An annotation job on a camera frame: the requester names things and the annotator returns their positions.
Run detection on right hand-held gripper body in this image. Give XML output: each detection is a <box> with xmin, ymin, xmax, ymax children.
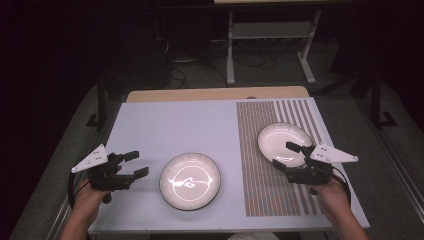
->
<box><xmin>285</xmin><ymin>143</ymin><xmax>359</xmax><ymax>187</ymax></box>

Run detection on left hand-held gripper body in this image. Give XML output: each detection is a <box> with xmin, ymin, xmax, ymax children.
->
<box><xmin>70</xmin><ymin>143</ymin><xmax>136</xmax><ymax>204</ymax></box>

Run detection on white plate with dark rim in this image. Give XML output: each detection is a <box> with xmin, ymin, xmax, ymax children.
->
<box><xmin>257</xmin><ymin>122</ymin><xmax>314</xmax><ymax>169</ymax></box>
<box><xmin>159</xmin><ymin>152</ymin><xmax>222</xmax><ymax>212</ymax></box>

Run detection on person's right hand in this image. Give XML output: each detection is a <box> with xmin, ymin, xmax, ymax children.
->
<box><xmin>309</xmin><ymin>175</ymin><xmax>350</xmax><ymax>218</ymax></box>

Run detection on person's left hand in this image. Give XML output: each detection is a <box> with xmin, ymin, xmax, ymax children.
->
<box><xmin>72</xmin><ymin>165</ymin><xmax>124</xmax><ymax>223</ymax></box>

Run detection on white striped table mat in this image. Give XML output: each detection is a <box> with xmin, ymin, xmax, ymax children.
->
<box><xmin>88</xmin><ymin>97</ymin><xmax>370</xmax><ymax>233</ymax></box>

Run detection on black metal stand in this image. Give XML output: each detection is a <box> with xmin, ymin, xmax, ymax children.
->
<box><xmin>369</xmin><ymin>66</ymin><xmax>399</xmax><ymax>130</ymax></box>

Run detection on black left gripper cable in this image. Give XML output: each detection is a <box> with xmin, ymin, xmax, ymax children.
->
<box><xmin>67</xmin><ymin>172</ymin><xmax>92</xmax><ymax>211</ymax></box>

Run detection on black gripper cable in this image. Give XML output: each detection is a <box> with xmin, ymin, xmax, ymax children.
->
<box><xmin>331</xmin><ymin>166</ymin><xmax>353</xmax><ymax>205</ymax></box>
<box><xmin>67</xmin><ymin>172</ymin><xmax>92</xmax><ymax>211</ymax></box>

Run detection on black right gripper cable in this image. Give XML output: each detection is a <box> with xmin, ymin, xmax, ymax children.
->
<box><xmin>331</xmin><ymin>166</ymin><xmax>353</xmax><ymax>205</ymax></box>

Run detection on black floor cables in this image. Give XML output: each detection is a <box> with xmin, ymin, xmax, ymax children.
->
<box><xmin>156</xmin><ymin>36</ymin><xmax>278</xmax><ymax>90</ymax></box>

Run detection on white metal frame table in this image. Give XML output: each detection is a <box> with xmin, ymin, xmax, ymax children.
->
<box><xmin>213</xmin><ymin>0</ymin><xmax>323</xmax><ymax>86</ymax></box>

